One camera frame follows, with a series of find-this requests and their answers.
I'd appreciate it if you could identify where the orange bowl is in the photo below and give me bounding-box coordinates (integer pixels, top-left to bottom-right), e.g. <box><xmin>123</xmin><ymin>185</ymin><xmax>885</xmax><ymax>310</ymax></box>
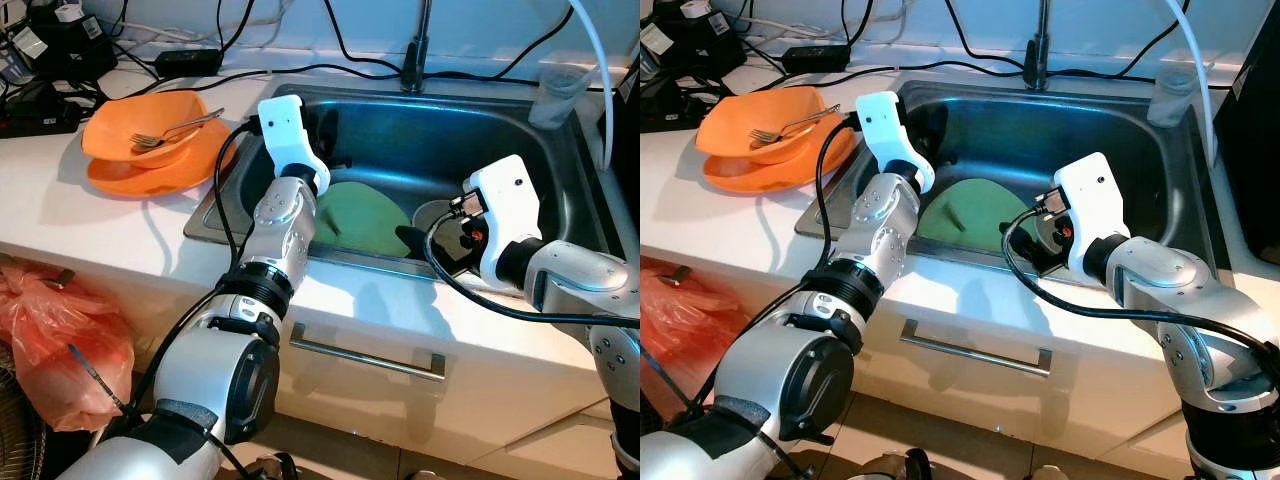
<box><xmin>697</xmin><ymin>85</ymin><xmax>829</xmax><ymax>161</ymax></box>
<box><xmin>82</xmin><ymin>90</ymin><xmax>209</xmax><ymax>169</ymax></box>

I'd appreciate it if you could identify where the white kitchen cabinet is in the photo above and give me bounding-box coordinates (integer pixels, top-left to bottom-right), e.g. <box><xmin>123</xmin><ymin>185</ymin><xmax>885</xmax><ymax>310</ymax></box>
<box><xmin>0</xmin><ymin>250</ymin><xmax>641</xmax><ymax>480</ymax></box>
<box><xmin>640</xmin><ymin>250</ymin><xmax>1280</xmax><ymax>480</ymax></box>

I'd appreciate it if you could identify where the grey bowl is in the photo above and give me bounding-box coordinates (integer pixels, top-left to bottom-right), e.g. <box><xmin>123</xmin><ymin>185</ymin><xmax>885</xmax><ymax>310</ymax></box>
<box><xmin>412</xmin><ymin>198</ymin><xmax>481</xmax><ymax>263</ymax></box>

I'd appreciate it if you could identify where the green plate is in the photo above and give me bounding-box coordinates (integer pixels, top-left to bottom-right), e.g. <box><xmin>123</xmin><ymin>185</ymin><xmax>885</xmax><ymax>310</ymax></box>
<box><xmin>915</xmin><ymin>178</ymin><xmax>1011</xmax><ymax>251</ymax></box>
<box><xmin>315</xmin><ymin>180</ymin><xmax>413</xmax><ymax>258</ymax></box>

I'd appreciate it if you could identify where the stainless steel sink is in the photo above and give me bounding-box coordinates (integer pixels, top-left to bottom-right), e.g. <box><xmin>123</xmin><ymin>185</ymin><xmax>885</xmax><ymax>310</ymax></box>
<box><xmin>183</xmin><ymin>82</ymin><xmax>641</xmax><ymax>299</ymax></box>
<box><xmin>795</xmin><ymin>80</ymin><xmax>1236</xmax><ymax>291</ymax></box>

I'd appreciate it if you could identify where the metal faucet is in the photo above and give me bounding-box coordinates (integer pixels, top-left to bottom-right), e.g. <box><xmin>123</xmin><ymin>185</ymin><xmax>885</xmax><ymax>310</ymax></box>
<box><xmin>402</xmin><ymin>0</ymin><xmax>433</xmax><ymax>94</ymax></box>
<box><xmin>1025</xmin><ymin>0</ymin><xmax>1053</xmax><ymax>91</ymax></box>

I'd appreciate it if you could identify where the black power adapter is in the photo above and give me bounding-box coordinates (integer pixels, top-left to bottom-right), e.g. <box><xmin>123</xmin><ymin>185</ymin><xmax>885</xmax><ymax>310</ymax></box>
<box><xmin>155</xmin><ymin>48</ymin><xmax>223</xmax><ymax>76</ymax></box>
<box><xmin>782</xmin><ymin>45</ymin><xmax>849</xmax><ymax>73</ymax></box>

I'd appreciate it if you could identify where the orange plate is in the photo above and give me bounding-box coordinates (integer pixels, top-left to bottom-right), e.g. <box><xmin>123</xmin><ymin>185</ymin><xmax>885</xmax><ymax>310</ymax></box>
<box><xmin>85</xmin><ymin>118</ymin><xmax>236</xmax><ymax>198</ymax></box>
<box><xmin>702</xmin><ymin>115</ymin><xmax>861</xmax><ymax>194</ymax></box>

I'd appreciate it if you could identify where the black countertop appliance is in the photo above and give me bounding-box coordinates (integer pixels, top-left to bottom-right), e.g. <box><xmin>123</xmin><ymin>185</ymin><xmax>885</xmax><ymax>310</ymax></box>
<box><xmin>610</xmin><ymin>75</ymin><xmax>641</xmax><ymax>201</ymax></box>
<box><xmin>1212</xmin><ymin>0</ymin><xmax>1280</xmax><ymax>266</ymax></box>

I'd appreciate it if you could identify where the red plastic bag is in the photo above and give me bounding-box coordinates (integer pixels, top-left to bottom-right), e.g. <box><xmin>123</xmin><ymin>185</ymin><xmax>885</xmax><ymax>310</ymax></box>
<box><xmin>0</xmin><ymin>262</ymin><xmax>136</xmax><ymax>433</ymax></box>
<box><xmin>640</xmin><ymin>258</ymin><xmax>736</xmax><ymax>401</ymax></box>

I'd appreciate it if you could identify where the black charger device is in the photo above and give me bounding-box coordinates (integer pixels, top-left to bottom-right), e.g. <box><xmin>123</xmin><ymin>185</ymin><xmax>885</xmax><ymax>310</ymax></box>
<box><xmin>645</xmin><ymin>0</ymin><xmax>736</xmax><ymax>76</ymax></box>
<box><xmin>25</xmin><ymin>0</ymin><xmax>116</xmax><ymax>81</ymax></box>

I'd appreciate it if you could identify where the black power strip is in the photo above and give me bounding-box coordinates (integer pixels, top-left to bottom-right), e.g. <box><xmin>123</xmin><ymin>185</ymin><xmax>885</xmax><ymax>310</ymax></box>
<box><xmin>640</xmin><ymin>75</ymin><xmax>701</xmax><ymax>131</ymax></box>
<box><xmin>0</xmin><ymin>85</ymin><xmax>86</xmax><ymax>136</ymax></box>

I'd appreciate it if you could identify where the black floor fan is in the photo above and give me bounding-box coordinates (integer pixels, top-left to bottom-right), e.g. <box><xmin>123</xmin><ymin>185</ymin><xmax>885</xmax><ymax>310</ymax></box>
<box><xmin>0</xmin><ymin>345</ymin><xmax>46</xmax><ymax>480</ymax></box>

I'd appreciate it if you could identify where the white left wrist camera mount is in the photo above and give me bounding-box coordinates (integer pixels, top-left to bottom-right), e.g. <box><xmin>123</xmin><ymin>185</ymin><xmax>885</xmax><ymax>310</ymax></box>
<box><xmin>855</xmin><ymin>92</ymin><xmax>936</xmax><ymax>194</ymax></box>
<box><xmin>257</xmin><ymin>95</ymin><xmax>331</xmax><ymax>196</ymax></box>

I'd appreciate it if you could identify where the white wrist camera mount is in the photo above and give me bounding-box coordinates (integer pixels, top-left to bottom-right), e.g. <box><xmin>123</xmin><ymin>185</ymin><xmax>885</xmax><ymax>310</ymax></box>
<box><xmin>257</xmin><ymin>95</ymin><xmax>331</xmax><ymax>196</ymax></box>
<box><xmin>855</xmin><ymin>92</ymin><xmax>936</xmax><ymax>194</ymax></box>
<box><xmin>462</xmin><ymin>155</ymin><xmax>546</xmax><ymax>291</ymax></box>
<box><xmin>1055</xmin><ymin>152</ymin><xmax>1131</xmax><ymax>283</ymax></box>

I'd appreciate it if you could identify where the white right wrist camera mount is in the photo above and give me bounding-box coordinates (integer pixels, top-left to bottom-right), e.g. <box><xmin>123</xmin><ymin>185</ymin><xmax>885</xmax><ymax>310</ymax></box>
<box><xmin>1055</xmin><ymin>152</ymin><xmax>1131</xmax><ymax>283</ymax></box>
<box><xmin>462</xmin><ymin>155</ymin><xmax>546</xmax><ymax>291</ymax></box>

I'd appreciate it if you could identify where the black power cable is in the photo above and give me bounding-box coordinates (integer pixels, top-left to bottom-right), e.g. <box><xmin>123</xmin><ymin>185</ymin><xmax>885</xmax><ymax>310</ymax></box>
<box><xmin>322</xmin><ymin>0</ymin><xmax>409</xmax><ymax>76</ymax></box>
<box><xmin>492</xmin><ymin>3</ymin><xmax>579</xmax><ymax>79</ymax></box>
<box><xmin>842</xmin><ymin>0</ymin><xmax>874</xmax><ymax>49</ymax></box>
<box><xmin>942</xmin><ymin>0</ymin><xmax>1031</xmax><ymax>73</ymax></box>
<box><xmin>1105</xmin><ymin>0</ymin><xmax>1193</xmax><ymax>76</ymax></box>
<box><xmin>213</xmin><ymin>0</ymin><xmax>259</xmax><ymax>53</ymax></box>

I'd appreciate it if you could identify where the silver drawer handle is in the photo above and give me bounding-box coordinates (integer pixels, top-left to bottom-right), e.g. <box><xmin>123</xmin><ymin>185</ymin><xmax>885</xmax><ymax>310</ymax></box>
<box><xmin>900</xmin><ymin>318</ymin><xmax>1053</xmax><ymax>379</ymax></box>
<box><xmin>290</xmin><ymin>322</ymin><xmax>446</xmax><ymax>383</ymax></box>
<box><xmin>0</xmin><ymin>255</ymin><xmax>76</xmax><ymax>288</ymax></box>

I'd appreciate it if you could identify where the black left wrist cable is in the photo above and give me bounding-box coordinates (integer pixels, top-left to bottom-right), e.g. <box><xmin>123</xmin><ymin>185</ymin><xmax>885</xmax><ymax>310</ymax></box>
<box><xmin>690</xmin><ymin>115</ymin><xmax>863</xmax><ymax>421</ymax></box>
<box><xmin>135</xmin><ymin>118</ymin><xmax>263</xmax><ymax>421</ymax></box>

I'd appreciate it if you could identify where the white hose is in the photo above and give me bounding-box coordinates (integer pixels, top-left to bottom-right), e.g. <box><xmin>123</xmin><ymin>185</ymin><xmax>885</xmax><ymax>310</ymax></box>
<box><xmin>568</xmin><ymin>0</ymin><xmax>613</xmax><ymax>171</ymax></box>
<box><xmin>1160</xmin><ymin>0</ymin><xmax>1216</xmax><ymax>166</ymax></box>

